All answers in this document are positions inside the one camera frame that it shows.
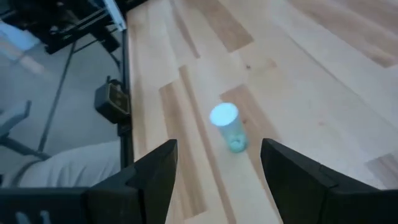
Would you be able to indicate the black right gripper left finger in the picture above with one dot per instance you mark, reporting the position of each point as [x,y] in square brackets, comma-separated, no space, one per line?
[146,193]

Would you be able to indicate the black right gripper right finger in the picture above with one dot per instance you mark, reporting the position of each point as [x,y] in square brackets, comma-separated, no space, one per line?
[311,196]

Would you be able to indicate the teal green medicine bottle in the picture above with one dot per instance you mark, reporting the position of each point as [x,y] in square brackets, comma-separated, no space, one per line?
[231,133]

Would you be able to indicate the person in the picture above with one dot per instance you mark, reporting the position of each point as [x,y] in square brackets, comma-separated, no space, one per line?
[71,168]

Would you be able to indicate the grey chair base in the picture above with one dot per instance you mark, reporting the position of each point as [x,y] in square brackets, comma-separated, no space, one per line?
[12,116]

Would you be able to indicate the black camera box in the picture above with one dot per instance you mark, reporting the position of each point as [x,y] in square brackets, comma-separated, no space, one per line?
[110,102]

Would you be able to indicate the black aluminium table frame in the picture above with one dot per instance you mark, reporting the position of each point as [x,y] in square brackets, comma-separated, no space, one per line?
[62,28]

